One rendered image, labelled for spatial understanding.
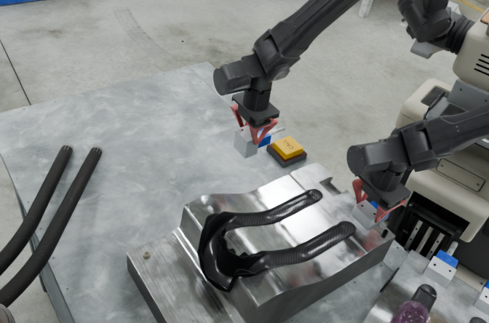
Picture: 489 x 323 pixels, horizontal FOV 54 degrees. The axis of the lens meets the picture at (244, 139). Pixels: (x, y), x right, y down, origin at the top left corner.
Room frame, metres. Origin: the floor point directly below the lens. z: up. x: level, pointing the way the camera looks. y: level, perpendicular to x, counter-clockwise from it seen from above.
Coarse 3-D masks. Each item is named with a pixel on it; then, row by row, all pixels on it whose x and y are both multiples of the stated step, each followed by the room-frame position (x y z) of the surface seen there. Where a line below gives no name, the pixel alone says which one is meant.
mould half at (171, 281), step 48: (288, 192) 0.77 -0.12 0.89; (192, 240) 0.60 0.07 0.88; (240, 240) 0.57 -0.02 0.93; (288, 240) 0.63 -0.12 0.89; (384, 240) 0.67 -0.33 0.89; (144, 288) 0.50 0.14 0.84; (192, 288) 0.50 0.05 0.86; (240, 288) 0.48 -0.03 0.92; (288, 288) 0.49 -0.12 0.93; (336, 288) 0.59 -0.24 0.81
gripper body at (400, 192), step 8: (360, 176) 0.73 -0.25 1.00; (368, 176) 0.74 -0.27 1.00; (376, 176) 0.71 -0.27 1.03; (384, 176) 0.70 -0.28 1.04; (392, 176) 0.70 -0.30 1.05; (400, 176) 0.70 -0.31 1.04; (368, 184) 0.71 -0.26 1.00; (376, 184) 0.71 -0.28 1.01; (384, 184) 0.70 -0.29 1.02; (392, 184) 0.70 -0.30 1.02; (400, 184) 0.73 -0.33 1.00; (376, 192) 0.70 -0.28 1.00; (384, 192) 0.70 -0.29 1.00; (392, 192) 0.70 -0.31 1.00; (400, 192) 0.70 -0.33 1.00; (408, 192) 0.71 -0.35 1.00; (384, 200) 0.68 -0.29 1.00; (392, 200) 0.68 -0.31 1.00; (400, 200) 0.69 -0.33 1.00
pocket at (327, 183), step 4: (324, 180) 0.82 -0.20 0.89; (328, 180) 0.84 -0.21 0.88; (324, 184) 0.83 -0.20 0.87; (328, 184) 0.84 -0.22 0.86; (332, 184) 0.83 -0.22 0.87; (328, 188) 0.82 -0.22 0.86; (332, 188) 0.82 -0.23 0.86; (336, 188) 0.82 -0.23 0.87; (332, 192) 0.81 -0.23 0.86; (336, 192) 0.81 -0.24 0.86; (340, 192) 0.81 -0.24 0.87
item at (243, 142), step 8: (240, 128) 0.88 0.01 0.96; (248, 128) 0.88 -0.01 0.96; (280, 128) 0.92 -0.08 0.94; (240, 136) 0.85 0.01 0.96; (248, 136) 0.85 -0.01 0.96; (240, 144) 0.85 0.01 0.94; (248, 144) 0.83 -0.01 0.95; (264, 144) 0.87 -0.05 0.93; (240, 152) 0.85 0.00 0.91; (248, 152) 0.84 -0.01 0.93; (256, 152) 0.85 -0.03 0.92
